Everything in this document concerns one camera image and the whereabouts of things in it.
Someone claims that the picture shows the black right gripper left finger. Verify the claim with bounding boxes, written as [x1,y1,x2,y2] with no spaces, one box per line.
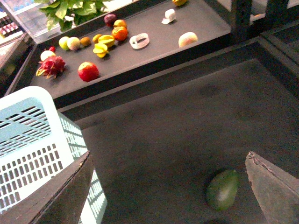
[0,152,94,224]

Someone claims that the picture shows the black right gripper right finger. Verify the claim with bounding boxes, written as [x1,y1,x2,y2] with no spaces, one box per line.
[245,151,299,224]

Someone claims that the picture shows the light blue plastic basket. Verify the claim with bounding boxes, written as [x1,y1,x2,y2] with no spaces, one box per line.
[0,86,107,224]

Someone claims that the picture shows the red yellow mango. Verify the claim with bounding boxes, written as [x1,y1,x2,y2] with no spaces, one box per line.
[113,19,127,28]

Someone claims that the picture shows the green avocado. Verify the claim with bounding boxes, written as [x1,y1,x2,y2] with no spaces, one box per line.
[206,169,239,211]

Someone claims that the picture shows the red apple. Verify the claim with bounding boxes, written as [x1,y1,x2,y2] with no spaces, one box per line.
[78,62,100,82]

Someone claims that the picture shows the pink dragon fruit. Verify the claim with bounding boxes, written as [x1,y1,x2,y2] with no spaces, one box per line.
[36,56,65,79]

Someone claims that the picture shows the white round fruit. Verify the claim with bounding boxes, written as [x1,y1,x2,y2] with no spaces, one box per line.
[40,50,56,62]

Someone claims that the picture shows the beige round melon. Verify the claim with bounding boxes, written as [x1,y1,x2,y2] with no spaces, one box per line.
[67,37,80,51]

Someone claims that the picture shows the green apple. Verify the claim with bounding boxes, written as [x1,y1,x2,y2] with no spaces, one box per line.
[58,36,69,51]

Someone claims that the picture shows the brown kiwi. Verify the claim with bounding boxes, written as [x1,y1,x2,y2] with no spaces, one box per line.
[80,37,91,47]
[93,34,102,44]

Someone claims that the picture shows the pink peach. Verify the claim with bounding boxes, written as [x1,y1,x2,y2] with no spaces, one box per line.
[178,32,198,48]

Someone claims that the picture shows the orange persimmon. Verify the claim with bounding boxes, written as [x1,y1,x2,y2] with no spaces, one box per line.
[112,26,128,41]

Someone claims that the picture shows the black fruit tray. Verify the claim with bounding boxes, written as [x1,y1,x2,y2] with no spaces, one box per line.
[7,0,231,108]

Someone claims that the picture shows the green potted plant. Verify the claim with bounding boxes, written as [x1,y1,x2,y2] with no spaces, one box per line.
[34,0,108,32]

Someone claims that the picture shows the dark purple fruit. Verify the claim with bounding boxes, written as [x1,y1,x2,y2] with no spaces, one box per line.
[104,14,117,27]

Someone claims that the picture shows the crumpled white tape piece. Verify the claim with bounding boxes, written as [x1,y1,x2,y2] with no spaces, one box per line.
[161,9,176,25]

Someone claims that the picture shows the small yellow star fruit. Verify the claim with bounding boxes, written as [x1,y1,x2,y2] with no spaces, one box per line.
[172,0,187,7]

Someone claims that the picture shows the white tape ring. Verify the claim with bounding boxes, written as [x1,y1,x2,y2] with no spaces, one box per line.
[129,33,150,50]

